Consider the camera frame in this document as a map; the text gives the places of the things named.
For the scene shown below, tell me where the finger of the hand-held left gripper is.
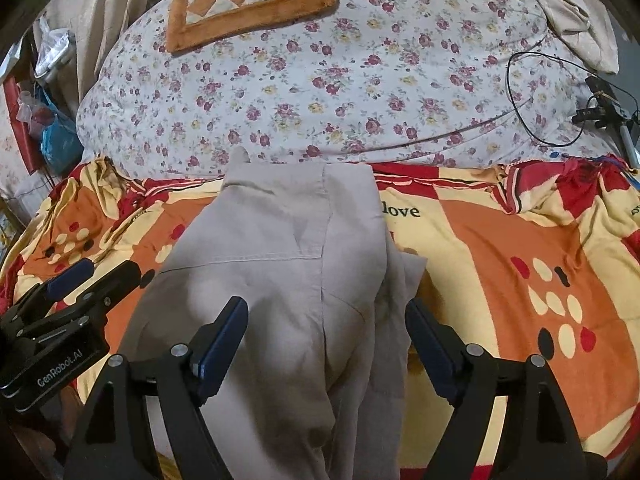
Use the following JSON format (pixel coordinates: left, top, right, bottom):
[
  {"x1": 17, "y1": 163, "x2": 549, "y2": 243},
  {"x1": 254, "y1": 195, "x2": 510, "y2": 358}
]
[
  {"x1": 20, "y1": 260, "x2": 143, "y2": 341},
  {"x1": 0, "y1": 257, "x2": 96, "y2": 328}
]

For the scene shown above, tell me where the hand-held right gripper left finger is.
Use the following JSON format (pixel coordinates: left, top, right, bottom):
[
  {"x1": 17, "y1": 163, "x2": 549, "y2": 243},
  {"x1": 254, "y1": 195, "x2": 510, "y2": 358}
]
[{"x1": 62, "y1": 296, "x2": 250, "y2": 480}]

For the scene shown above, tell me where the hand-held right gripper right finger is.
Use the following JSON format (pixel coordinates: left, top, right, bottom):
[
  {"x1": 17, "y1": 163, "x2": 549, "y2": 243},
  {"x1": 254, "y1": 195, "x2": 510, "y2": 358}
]
[{"x1": 405, "y1": 299, "x2": 588, "y2": 480}]

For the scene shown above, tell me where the beige zip jacket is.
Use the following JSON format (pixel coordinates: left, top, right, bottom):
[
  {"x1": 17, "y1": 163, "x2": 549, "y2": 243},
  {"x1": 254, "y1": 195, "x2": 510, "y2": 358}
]
[{"x1": 122, "y1": 147, "x2": 428, "y2": 480}]

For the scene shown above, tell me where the orange red printed blanket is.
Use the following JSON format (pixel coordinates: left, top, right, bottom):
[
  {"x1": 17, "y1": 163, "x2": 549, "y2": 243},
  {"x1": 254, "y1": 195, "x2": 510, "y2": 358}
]
[{"x1": 0, "y1": 152, "x2": 640, "y2": 480}]

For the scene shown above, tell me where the blue plastic bag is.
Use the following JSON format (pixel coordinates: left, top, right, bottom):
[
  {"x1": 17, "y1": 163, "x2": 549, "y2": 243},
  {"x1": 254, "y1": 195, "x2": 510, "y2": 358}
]
[{"x1": 37, "y1": 87, "x2": 83, "y2": 176}]

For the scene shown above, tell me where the red board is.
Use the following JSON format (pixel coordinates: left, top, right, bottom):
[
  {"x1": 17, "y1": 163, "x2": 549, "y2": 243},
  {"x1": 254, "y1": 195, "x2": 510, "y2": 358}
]
[{"x1": 2, "y1": 77, "x2": 41, "y2": 176}]

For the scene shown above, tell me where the clear plastic bag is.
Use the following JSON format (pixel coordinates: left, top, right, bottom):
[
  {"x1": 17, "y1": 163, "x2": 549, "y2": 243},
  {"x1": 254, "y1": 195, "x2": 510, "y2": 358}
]
[{"x1": 32, "y1": 15, "x2": 76, "y2": 86}]

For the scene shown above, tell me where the beige curtain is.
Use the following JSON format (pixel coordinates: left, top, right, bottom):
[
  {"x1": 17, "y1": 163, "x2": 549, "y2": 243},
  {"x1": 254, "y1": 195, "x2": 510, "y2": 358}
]
[{"x1": 42, "y1": 0, "x2": 166, "y2": 106}]

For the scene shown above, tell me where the floral quilt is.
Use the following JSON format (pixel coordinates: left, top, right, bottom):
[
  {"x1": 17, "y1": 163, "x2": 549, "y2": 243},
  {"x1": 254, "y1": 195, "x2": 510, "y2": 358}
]
[{"x1": 75, "y1": 0, "x2": 621, "y2": 181}]

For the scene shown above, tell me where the beige cloth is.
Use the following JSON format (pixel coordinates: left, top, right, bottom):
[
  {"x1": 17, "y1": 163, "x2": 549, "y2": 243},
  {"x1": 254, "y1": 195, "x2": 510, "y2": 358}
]
[{"x1": 500, "y1": 0, "x2": 621, "y2": 75}]

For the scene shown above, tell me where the black cable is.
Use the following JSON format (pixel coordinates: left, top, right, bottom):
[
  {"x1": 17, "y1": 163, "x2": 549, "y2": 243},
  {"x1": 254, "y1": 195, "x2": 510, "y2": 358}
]
[{"x1": 506, "y1": 51, "x2": 585, "y2": 148}]

